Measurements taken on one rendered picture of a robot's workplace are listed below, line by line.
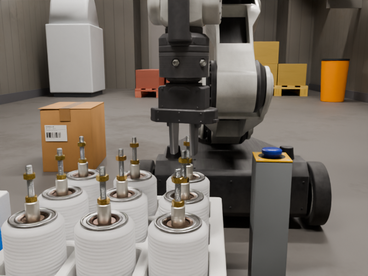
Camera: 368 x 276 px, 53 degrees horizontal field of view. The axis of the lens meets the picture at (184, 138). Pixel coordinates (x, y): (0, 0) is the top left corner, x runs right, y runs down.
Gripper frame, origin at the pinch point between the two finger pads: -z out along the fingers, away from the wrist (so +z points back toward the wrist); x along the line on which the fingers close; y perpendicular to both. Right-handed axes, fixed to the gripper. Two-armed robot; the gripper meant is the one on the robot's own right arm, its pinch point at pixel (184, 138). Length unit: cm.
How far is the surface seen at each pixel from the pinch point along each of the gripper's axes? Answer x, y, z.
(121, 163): 11.3, 3.2, -4.9
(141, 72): 214, -450, 0
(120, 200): 10.1, 6.2, -10.9
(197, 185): -0.3, -8.2, -11.8
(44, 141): 92, -75, -22
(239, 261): -7.3, -23.6, -36.5
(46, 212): 19.4, 14.7, -11.0
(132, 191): 10.2, 1.1, -11.1
